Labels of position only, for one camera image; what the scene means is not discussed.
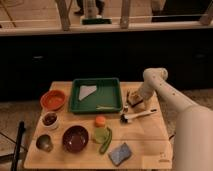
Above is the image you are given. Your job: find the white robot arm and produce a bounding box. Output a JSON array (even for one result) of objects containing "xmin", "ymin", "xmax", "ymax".
[{"xmin": 137, "ymin": 68, "xmax": 213, "ymax": 171}]

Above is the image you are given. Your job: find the purple bowl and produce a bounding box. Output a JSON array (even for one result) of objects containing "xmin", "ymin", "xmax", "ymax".
[{"xmin": 62, "ymin": 125, "xmax": 89, "ymax": 153}]

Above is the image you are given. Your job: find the orange bowl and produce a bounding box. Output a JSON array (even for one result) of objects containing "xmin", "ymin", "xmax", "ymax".
[{"xmin": 40, "ymin": 90, "xmax": 66, "ymax": 111}]

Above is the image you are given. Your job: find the small white bowl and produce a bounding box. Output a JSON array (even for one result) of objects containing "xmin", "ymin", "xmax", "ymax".
[{"xmin": 42, "ymin": 111, "xmax": 59, "ymax": 130}]

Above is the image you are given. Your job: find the small fork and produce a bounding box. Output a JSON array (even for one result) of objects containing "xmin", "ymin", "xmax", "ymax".
[{"xmin": 123, "ymin": 90, "xmax": 130, "ymax": 112}]

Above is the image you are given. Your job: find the light green cup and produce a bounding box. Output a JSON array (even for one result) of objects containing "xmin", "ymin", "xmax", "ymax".
[{"xmin": 93, "ymin": 127, "xmax": 109, "ymax": 144}]

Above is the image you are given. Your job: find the green plastic tray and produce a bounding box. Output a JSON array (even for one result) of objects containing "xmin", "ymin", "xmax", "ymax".
[{"xmin": 68, "ymin": 78, "xmax": 123, "ymax": 114}]

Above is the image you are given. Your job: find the blue sponge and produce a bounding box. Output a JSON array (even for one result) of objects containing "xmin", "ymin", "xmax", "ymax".
[{"xmin": 108, "ymin": 143, "xmax": 132, "ymax": 166}]

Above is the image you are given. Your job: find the metal cup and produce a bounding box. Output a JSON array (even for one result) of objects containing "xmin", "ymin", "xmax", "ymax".
[{"xmin": 36, "ymin": 134, "xmax": 53, "ymax": 152}]

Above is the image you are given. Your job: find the black pole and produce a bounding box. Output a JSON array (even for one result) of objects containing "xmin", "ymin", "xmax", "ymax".
[{"xmin": 10, "ymin": 121, "xmax": 25, "ymax": 171}]

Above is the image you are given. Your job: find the white handled brush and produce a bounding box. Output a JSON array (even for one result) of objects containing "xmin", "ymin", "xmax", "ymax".
[{"xmin": 120, "ymin": 109, "xmax": 157, "ymax": 123}]

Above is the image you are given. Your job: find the green base of post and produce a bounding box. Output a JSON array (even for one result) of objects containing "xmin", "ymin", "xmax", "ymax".
[{"xmin": 82, "ymin": 18, "xmax": 112, "ymax": 25}]

